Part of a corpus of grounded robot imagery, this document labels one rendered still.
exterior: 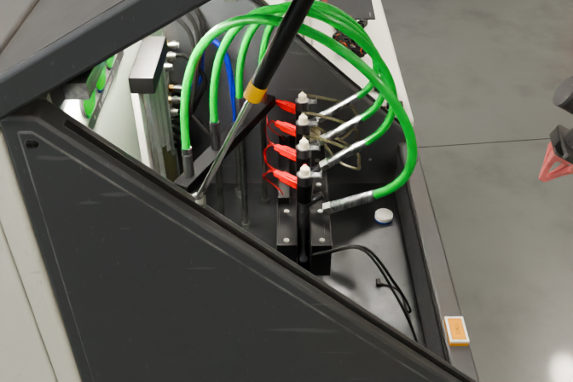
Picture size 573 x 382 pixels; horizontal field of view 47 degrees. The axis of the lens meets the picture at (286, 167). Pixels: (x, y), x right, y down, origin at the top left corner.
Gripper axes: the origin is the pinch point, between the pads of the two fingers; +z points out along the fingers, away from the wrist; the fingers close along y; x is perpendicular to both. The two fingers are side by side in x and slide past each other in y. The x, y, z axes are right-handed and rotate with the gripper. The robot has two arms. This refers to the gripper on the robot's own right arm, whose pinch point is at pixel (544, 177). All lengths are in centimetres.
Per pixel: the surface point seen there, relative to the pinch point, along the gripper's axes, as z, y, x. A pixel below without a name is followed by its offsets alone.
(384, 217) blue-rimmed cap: 26.6, -0.2, -20.3
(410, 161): -9.4, 32.4, -36.5
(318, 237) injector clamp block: 20.0, 22.5, -37.2
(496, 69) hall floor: 75, -229, 70
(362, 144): 5.2, 11.2, -37.5
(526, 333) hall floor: 79, -45, 65
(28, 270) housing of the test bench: 11, 60, -76
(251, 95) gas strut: -21, 54, -62
